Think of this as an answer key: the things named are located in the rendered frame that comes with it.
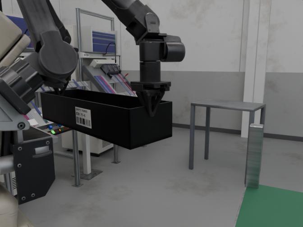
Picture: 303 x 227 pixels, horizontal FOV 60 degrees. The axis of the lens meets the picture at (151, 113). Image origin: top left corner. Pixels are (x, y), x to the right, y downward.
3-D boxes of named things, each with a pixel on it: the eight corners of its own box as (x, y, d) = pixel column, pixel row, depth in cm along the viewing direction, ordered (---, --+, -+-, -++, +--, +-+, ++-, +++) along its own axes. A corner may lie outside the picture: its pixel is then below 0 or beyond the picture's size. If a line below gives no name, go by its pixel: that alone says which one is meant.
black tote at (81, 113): (42, 118, 110) (39, 92, 108) (79, 112, 122) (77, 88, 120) (130, 150, 70) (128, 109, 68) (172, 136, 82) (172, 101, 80)
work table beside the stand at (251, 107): (248, 185, 272) (254, 109, 257) (188, 169, 314) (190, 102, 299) (260, 171, 307) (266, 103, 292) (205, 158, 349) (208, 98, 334)
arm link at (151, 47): (135, 39, 72) (144, 37, 67) (157, 40, 75) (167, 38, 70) (136, 65, 73) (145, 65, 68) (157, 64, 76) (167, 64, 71)
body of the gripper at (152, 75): (146, 86, 79) (145, 61, 77) (172, 88, 72) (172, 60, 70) (129, 88, 74) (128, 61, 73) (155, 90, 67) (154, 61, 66)
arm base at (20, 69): (-24, 79, 55) (-7, 82, 46) (7, 56, 58) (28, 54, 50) (7, 108, 60) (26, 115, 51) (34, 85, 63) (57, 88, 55)
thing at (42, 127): (70, 122, 256) (74, 117, 253) (8, 139, 198) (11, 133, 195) (70, 121, 256) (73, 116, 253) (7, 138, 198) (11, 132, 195)
